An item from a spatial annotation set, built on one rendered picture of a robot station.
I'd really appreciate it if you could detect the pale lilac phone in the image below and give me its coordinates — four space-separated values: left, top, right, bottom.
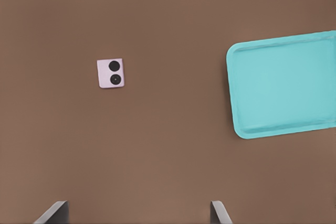
97 58 125 89

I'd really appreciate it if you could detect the pale blue-green tray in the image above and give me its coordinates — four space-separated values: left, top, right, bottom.
226 30 336 140

